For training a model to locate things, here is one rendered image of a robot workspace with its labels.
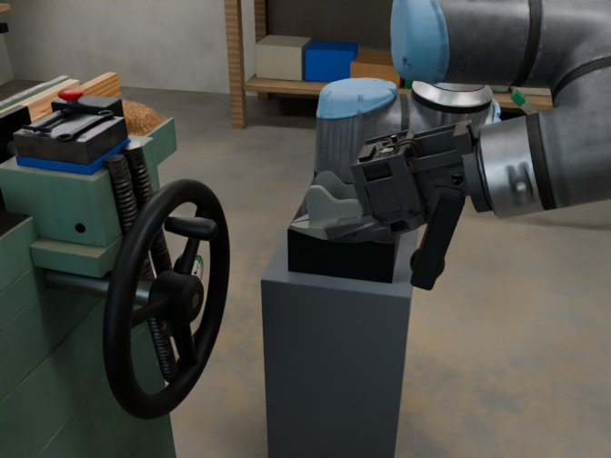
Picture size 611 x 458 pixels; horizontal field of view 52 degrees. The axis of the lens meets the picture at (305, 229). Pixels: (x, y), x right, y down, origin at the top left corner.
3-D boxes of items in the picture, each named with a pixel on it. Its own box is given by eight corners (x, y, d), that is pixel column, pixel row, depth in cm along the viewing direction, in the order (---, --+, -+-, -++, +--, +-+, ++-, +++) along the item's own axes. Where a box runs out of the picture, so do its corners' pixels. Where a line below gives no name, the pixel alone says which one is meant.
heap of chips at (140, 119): (141, 136, 98) (138, 114, 96) (65, 127, 101) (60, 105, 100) (168, 118, 105) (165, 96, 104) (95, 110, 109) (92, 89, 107)
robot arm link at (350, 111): (313, 154, 133) (317, 71, 125) (393, 157, 133) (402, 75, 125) (313, 182, 120) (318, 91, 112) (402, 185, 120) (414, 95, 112)
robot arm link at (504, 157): (544, 185, 63) (546, 232, 55) (495, 194, 65) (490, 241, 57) (525, 103, 60) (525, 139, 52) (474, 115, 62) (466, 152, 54)
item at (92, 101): (91, 175, 71) (83, 129, 68) (9, 164, 74) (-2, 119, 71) (148, 135, 82) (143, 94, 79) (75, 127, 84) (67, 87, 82)
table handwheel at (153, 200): (249, 303, 95) (164, 473, 73) (132, 282, 100) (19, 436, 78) (225, 136, 77) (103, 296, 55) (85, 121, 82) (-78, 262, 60)
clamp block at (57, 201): (105, 251, 74) (92, 182, 69) (8, 234, 77) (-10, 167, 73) (164, 197, 86) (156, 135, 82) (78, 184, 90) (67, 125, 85)
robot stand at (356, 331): (295, 382, 178) (294, 211, 151) (401, 398, 172) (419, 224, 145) (267, 466, 153) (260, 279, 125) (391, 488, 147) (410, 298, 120)
